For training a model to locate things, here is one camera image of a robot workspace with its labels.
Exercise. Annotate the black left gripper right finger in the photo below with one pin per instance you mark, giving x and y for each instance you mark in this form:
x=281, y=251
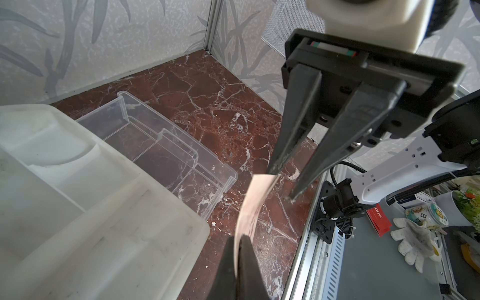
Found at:
x=250, y=282

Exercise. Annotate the beige printed postcard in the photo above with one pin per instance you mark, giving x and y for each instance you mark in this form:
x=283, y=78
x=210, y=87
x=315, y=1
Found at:
x=259, y=189

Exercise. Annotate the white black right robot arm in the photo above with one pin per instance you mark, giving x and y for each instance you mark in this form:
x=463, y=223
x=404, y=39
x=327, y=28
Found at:
x=450, y=141

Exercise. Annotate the aluminium mounting rail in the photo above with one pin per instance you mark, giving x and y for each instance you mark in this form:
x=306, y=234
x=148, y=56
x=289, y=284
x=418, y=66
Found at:
x=316, y=269

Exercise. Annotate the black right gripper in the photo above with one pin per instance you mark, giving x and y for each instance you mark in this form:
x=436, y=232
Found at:
x=353, y=88

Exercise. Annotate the red booklet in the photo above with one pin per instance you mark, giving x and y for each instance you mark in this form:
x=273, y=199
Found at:
x=379, y=221

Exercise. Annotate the white work glove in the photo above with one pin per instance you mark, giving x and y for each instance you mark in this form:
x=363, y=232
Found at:
x=415, y=243

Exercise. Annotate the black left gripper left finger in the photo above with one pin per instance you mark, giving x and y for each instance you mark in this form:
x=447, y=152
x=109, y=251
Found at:
x=225, y=284

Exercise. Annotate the white plastic drawer organizer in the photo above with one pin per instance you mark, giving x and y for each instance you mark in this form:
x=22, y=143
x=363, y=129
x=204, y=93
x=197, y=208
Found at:
x=80, y=221

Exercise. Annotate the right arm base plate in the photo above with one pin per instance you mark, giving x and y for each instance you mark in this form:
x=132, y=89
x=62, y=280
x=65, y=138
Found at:
x=330, y=221

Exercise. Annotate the clear plastic drawer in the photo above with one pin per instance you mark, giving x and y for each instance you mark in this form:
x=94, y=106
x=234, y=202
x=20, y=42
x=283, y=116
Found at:
x=167, y=153

